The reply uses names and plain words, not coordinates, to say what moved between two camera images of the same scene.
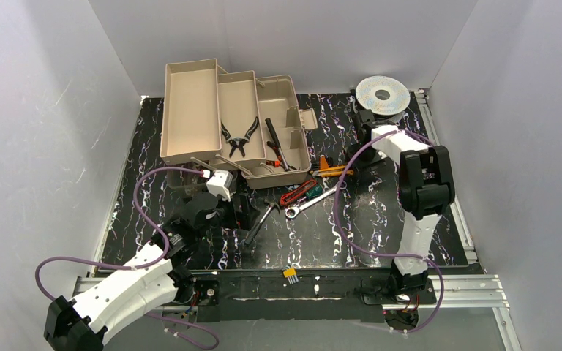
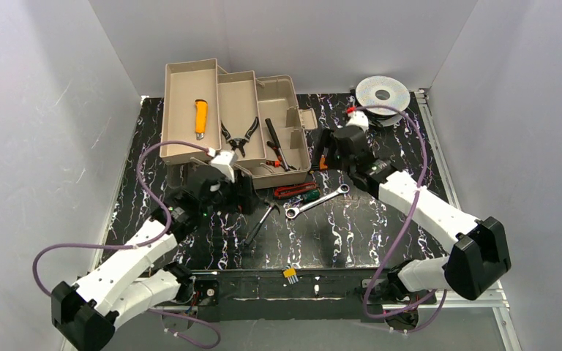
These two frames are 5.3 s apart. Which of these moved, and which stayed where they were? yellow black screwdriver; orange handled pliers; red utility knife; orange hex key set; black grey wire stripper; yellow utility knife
Moved: yellow utility knife; red utility knife
Stayed: yellow black screwdriver; black grey wire stripper; orange handled pliers; orange hex key set
